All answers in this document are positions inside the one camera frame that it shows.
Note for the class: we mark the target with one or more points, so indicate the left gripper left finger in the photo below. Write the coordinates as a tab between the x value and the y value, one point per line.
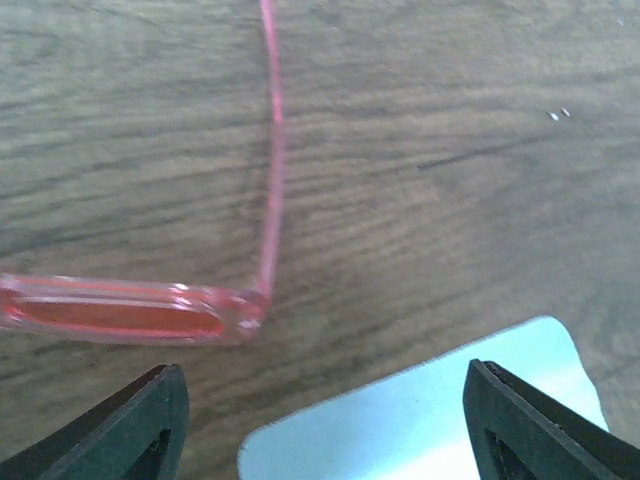
136	433

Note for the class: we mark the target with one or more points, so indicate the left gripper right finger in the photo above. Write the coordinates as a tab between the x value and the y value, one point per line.
518	432

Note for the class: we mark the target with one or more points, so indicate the light blue cleaning cloth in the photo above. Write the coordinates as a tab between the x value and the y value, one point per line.
411	425

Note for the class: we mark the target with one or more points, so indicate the red transparent sunglasses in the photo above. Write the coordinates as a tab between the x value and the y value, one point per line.
174	314

